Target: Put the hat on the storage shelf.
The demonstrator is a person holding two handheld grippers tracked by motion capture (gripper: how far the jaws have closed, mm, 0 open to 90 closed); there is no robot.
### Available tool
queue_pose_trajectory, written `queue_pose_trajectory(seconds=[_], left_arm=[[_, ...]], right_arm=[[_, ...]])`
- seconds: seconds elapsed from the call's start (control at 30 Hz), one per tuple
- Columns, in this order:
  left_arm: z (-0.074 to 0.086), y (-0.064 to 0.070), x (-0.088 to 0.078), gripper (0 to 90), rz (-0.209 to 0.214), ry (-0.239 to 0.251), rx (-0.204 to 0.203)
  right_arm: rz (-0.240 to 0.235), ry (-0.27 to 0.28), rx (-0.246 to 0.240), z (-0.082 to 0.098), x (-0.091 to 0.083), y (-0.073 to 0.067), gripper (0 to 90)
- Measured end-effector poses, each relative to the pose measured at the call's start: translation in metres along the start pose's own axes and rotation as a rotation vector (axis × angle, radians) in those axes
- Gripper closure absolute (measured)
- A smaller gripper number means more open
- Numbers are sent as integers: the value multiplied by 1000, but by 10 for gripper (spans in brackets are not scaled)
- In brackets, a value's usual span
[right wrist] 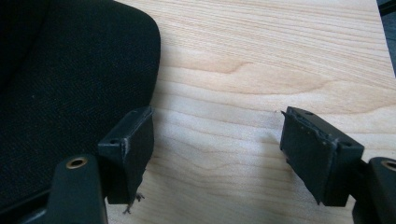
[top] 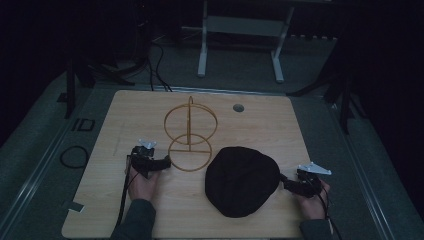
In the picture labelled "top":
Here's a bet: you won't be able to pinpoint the gold wire hat stand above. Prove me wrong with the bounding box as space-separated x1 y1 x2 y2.
163 95 219 173

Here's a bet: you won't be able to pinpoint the black floor cables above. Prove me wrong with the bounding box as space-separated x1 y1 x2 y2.
145 39 174 93

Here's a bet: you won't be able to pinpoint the black hat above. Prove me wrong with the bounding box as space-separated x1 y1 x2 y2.
204 146 281 219

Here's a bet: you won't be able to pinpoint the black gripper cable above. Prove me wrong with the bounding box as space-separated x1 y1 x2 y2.
114 156 138 234
316 186 344 240

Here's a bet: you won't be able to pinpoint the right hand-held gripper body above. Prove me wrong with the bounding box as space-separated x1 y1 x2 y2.
294 161 333 199

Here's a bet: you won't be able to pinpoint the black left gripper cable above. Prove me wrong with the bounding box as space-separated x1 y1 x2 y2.
114 156 138 234

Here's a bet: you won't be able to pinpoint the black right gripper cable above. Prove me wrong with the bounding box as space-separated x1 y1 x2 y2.
316 186 344 240

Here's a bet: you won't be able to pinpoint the black metal stand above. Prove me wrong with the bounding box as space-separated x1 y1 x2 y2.
55 54 136 120
285 63 368 136

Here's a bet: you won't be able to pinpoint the person's left hand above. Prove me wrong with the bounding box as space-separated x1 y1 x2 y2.
127 165 161 203

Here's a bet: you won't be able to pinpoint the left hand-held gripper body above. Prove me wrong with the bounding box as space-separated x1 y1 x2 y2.
126 138 158 179

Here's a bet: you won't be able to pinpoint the person's right hand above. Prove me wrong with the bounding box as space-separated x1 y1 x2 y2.
296 180 331 221

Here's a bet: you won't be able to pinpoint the white metal desk frame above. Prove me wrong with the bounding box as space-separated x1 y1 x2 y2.
181 0 296 84

